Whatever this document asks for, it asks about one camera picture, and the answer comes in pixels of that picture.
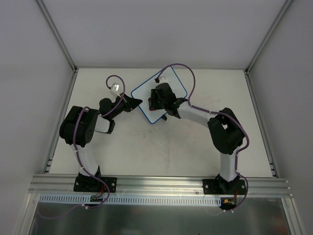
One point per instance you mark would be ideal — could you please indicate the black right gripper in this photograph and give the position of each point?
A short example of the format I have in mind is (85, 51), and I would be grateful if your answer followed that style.
(155, 100)

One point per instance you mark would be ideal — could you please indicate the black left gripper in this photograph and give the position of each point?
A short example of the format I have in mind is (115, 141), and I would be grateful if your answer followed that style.
(127, 104)

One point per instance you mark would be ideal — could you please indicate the red whiteboard eraser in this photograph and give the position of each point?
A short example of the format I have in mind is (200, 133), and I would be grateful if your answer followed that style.
(151, 103)

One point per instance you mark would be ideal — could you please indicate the blue framed whiteboard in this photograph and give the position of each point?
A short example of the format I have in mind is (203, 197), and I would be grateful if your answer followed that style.
(143, 92)

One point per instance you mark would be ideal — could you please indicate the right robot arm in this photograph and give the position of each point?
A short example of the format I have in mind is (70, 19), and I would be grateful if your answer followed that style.
(225, 131)

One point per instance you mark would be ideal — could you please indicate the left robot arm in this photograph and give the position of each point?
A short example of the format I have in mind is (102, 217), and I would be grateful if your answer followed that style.
(79, 126)

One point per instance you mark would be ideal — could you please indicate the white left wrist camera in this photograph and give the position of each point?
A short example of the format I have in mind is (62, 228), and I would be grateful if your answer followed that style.
(114, 90)

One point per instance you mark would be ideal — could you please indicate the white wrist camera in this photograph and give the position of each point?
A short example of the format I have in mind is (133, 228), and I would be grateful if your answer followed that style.
(161, 79)
(114, 90)

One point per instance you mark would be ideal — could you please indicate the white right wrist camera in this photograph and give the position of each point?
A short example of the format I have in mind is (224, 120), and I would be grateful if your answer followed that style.
(161, 79)

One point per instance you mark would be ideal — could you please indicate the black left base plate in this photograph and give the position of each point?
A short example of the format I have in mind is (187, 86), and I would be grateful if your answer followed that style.
(89, 184)

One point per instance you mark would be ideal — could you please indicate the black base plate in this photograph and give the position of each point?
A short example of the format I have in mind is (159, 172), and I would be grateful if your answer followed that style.
(89, 184)
(216, 187)

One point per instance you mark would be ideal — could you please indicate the right aluminium frame post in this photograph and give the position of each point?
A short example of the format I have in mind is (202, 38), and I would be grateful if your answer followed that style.
(278, 18)

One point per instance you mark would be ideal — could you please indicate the aluminium frame post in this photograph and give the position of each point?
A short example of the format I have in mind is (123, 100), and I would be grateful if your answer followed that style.
(56, 34)
(278, 18)

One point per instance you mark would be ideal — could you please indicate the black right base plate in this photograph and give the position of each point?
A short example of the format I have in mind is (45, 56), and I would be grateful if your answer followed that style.
(216, 187)

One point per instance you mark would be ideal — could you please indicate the slotted white cable duct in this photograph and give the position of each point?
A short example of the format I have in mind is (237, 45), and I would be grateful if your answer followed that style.
(131, 200)

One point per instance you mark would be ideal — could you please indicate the aluminium mounting rail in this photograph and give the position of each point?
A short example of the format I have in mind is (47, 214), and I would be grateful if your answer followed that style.
(160, 186)

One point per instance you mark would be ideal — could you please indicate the left aluminium frame post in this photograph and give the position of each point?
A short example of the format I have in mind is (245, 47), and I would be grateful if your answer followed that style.
(56, 34)

